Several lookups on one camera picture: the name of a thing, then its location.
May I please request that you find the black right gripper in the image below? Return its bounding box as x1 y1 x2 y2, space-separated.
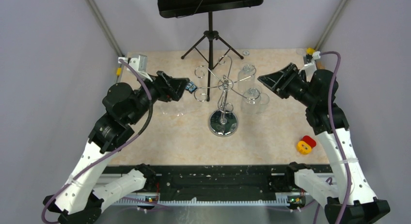
257 63 316 107

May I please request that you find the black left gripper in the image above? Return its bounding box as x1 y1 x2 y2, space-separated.
128 70 190 125

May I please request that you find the clear wine glass back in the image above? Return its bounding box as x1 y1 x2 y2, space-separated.
161 99 187 117

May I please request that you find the ribbed wine glass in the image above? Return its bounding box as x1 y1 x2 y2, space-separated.
237 64 256 93
241 87 261 114
256 93 270 114

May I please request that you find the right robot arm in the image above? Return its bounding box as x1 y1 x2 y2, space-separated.
258 63 390 224

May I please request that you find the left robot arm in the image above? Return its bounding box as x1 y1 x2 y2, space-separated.
43 71 189 224

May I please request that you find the chrome wine glass rack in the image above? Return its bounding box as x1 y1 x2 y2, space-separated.
193 55 243 137

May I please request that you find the small blue black toy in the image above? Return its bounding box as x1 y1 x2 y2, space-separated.
185 81 198 94

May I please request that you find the yellow red toy block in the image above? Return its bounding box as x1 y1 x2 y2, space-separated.
296 135 317 155

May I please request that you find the black music stand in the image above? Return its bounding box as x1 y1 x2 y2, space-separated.
155 0 265 103

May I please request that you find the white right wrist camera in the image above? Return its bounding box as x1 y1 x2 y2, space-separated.
301 51 321 77

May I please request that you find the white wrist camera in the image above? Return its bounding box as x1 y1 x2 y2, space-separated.
301 51 321 77
118 54 153 82

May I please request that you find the yellow corner bracket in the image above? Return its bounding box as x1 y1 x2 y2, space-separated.
306 48 316 55

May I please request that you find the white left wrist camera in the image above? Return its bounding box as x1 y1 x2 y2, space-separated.
118 54 153 82

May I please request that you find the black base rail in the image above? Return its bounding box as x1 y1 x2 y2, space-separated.
106 164 334 213

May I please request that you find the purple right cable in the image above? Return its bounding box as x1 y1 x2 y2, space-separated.
313 51 354 224

